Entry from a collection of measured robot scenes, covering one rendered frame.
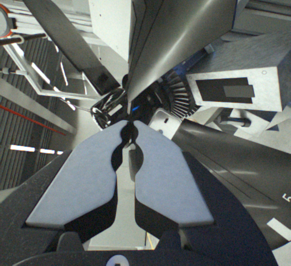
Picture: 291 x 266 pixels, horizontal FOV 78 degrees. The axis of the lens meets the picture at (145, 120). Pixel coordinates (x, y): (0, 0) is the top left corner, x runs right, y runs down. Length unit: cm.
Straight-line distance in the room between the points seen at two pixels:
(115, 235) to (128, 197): 133
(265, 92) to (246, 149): 9
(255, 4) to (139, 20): 77
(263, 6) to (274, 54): 64
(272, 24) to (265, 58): 96
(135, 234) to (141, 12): 772
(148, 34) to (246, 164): 25
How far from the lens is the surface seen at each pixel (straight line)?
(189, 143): 35
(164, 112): 37
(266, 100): 32
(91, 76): 40
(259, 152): 32
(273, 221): 36
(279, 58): 30
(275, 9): 98
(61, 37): 44
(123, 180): 1249
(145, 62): 18
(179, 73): 40
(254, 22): 122
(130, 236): 782
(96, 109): 37
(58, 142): 1316
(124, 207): 751
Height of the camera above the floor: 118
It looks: 6 degrees down
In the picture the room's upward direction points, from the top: 84 degrees counter-clockwise
